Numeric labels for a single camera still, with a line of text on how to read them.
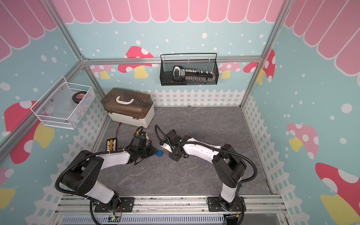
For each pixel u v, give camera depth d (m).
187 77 0.87
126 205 0.74
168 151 0.78
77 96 0.78
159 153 0.91
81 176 0.45
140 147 0.76
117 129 1.06
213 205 0.74
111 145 0.97
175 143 0.66
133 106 0.92
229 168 0.46
